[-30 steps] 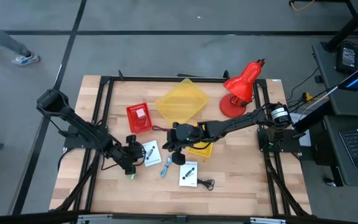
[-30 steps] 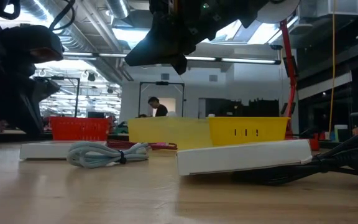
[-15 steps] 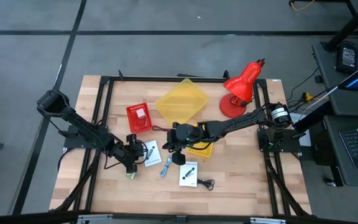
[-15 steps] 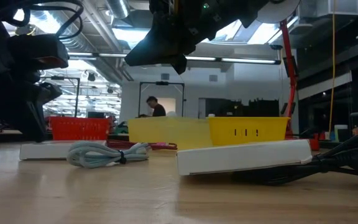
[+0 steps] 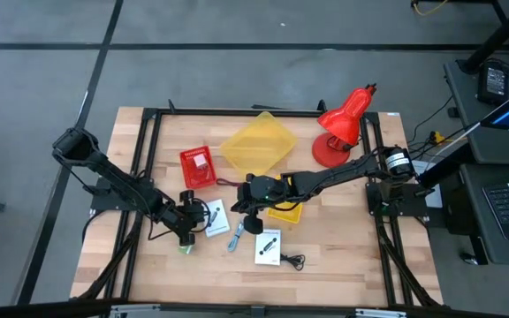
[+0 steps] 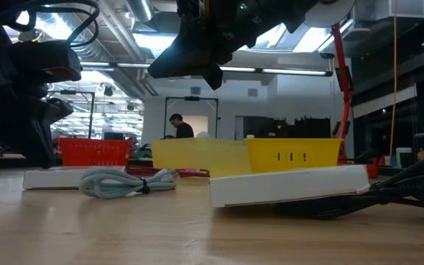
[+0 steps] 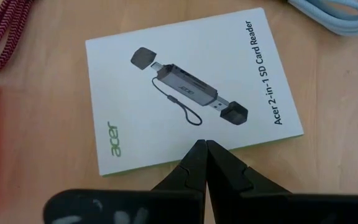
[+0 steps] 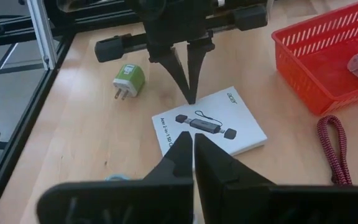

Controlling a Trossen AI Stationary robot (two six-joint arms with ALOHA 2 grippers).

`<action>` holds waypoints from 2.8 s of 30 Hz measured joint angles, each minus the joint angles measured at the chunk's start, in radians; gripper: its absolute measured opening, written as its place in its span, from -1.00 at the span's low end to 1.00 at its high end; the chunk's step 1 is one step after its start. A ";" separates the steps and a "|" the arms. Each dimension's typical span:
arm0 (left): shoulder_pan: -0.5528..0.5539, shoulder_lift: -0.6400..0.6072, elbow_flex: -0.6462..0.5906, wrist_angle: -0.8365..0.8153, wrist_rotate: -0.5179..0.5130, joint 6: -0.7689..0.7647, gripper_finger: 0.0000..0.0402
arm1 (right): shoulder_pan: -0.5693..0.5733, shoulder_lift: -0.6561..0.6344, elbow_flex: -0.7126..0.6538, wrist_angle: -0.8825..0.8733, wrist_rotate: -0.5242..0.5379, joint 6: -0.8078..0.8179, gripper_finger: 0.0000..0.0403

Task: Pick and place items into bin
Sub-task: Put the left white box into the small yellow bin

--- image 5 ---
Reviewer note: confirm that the silver bracket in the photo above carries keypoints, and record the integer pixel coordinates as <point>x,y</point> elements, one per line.
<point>380,314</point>
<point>135,311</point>

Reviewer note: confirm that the white paper sheet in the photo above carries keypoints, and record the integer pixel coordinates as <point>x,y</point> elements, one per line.
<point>422,167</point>

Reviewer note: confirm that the white card reader box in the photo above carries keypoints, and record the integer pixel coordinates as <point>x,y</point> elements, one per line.
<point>220,221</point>
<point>267,246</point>

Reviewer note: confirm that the yellow translucent tray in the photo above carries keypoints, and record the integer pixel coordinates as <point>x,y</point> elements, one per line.
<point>259,146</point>

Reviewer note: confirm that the black aluminium table frame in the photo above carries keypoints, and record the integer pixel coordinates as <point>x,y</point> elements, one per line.
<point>192,112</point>

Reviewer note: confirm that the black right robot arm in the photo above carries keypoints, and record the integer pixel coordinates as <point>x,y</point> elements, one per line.
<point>338,172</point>

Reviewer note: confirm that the dark grey desk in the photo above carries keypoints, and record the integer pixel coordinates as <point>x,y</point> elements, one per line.
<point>493,148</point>

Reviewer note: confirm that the green white plug adapter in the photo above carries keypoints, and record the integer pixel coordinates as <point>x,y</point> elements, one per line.
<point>186,250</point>

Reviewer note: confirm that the red plastic basket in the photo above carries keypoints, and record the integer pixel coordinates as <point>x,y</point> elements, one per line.
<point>190,174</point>

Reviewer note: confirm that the red desk lamp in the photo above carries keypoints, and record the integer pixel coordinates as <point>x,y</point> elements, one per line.
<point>343,123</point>

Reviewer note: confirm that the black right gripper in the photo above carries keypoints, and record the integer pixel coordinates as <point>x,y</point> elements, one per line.
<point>263,192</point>

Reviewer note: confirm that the yellow connector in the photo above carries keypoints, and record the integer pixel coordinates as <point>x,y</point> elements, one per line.
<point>435,138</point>

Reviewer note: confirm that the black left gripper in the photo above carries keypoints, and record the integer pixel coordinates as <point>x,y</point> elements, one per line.
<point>186,218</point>

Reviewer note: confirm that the black desk leg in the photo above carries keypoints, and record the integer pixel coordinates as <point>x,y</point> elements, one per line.
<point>497,37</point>

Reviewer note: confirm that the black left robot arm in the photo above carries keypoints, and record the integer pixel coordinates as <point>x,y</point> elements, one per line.
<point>122,183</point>

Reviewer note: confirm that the black power brick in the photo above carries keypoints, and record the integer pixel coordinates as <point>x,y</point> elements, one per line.
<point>495,81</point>

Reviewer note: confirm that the pink charger plug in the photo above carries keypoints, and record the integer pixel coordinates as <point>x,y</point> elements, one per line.
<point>200,161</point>

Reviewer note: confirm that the yellow plastic basket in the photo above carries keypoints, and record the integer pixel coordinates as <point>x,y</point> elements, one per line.
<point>287,216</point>

